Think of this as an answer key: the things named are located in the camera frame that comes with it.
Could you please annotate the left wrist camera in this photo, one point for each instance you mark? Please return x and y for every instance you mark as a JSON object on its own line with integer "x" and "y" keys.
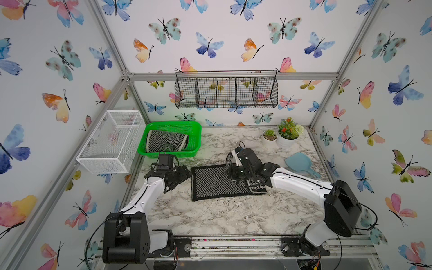
{"x": 165, "y": 162}

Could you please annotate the green plastic basket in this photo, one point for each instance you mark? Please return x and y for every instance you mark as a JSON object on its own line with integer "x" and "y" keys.
{"x": 192, "y": 129}

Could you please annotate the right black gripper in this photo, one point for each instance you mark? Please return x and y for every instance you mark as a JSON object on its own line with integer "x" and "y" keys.
{"x": 233, "y": 175}

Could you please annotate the black white patterned knit scarf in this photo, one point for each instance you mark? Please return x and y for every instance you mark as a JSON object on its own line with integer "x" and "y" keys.
{"x": 219, "y": 181}

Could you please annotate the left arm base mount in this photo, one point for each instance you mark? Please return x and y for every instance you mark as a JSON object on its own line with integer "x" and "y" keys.
{"x": 181, "y": 247}

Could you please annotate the light blue plastic scoop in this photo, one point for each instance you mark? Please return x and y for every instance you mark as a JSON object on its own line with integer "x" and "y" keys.
{"x": 301, "y": 163}

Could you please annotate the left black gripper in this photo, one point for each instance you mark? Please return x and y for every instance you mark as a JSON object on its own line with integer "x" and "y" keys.
{"x": 185, "y": 173}

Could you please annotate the chevron knit scarf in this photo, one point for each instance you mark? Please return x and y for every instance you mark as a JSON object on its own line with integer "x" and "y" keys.
{"x": 159, "y": 141}

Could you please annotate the white mesh wall basket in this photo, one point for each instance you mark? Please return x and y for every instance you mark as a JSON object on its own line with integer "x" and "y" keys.
{"x": 112, "y": 146}

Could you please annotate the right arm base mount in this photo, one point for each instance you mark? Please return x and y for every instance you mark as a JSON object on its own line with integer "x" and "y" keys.
{"x": 295, "y": 246}

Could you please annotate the small succulent in white pot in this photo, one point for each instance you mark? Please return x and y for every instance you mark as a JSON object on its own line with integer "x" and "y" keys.
{"x": 269, "y": 138}

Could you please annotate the black wire wall basket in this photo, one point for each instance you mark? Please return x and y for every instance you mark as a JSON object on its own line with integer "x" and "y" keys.
{"x": 226, "y": 89}

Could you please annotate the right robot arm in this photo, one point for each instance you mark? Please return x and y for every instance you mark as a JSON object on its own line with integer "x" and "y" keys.
{"x": 342, "y": 210}

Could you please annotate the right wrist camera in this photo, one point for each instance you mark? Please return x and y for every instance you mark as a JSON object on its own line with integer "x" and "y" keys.
{"x": 243, "y": 156}

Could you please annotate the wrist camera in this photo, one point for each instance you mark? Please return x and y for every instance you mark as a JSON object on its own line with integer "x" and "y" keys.
{"x": 165, "y": 162}
{"x": 243, "y": 156}

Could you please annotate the flowering plant in white pot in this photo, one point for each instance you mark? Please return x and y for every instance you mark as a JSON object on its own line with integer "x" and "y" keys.
{"x": 289, "y": 131}

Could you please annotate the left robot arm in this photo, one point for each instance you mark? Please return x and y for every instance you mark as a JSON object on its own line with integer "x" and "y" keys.
{"x": 127, "y": 237}

